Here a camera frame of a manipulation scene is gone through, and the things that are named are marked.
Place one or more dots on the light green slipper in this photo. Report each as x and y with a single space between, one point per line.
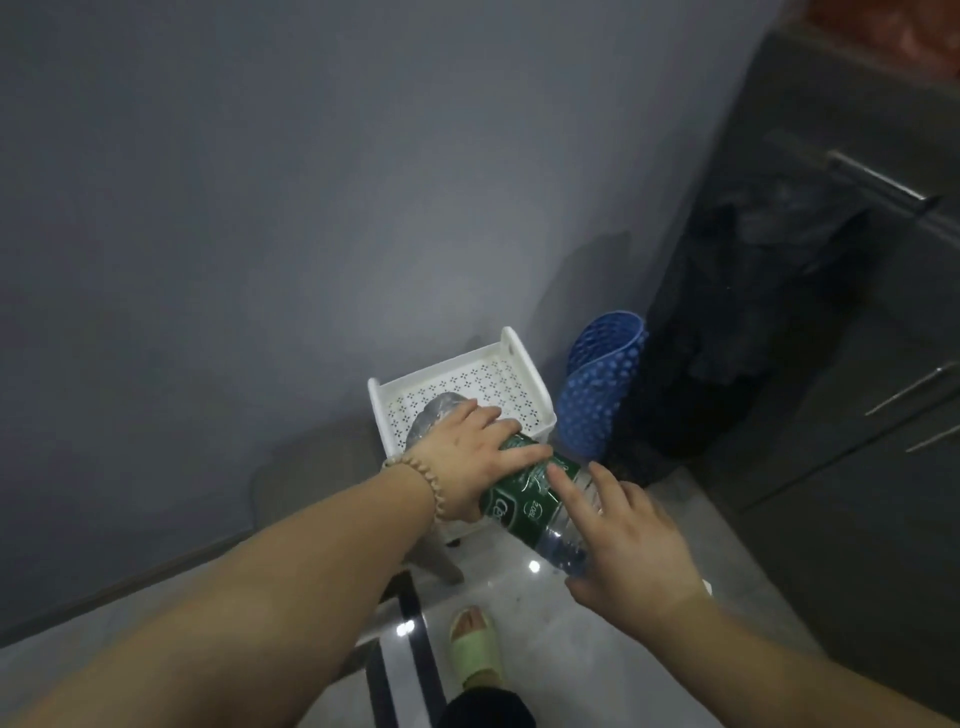
472 656

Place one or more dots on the person's black trouser leg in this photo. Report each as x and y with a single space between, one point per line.
486 711

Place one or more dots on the black plastic bag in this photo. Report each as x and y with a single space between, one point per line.
750 300

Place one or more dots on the person's right middle finger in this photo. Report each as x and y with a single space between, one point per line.
605 484

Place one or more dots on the person's right hand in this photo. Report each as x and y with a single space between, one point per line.
637 559

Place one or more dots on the white perforated plastic rack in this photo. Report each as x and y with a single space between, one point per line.
480 379

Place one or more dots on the person's left forearm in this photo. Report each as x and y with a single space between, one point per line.
247 607

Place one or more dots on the person's left thumb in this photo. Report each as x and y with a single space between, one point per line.
526 458

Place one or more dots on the dark grey cabinet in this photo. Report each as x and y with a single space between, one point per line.
862 487

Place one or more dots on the clear bottle with green label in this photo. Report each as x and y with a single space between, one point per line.
525 499

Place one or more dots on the person's left middle finger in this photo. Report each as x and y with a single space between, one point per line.
484 420

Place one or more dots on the person's right forearm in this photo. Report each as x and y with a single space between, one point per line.
780 679

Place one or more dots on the person's foot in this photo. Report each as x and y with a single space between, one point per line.
472 624

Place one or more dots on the person's right thumb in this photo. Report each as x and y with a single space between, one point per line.
579 586

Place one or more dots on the person's left hand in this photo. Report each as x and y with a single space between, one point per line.
461 461

